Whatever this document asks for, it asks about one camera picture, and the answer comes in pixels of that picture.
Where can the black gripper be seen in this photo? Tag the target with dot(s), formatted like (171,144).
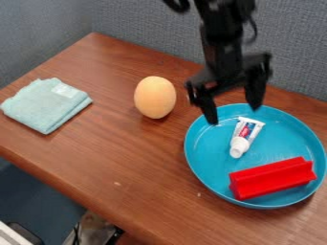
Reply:
(227,70)

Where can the white toothpaste tube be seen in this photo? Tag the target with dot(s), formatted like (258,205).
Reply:
(246,131)

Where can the blue round plate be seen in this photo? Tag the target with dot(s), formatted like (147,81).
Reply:
(283,139)

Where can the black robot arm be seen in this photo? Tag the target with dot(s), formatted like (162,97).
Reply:
(226,28)

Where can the light green folded cloth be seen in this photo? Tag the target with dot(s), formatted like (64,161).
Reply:
(44,104)

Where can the orange egg-shaped object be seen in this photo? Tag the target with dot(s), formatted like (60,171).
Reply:
(155,97)

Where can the red plastic block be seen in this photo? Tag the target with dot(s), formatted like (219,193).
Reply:
(256,181)

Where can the grey bag under table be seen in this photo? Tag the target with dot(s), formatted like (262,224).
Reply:
(94,231)

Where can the white object bottom left corner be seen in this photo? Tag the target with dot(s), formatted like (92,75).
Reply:
(10,237)

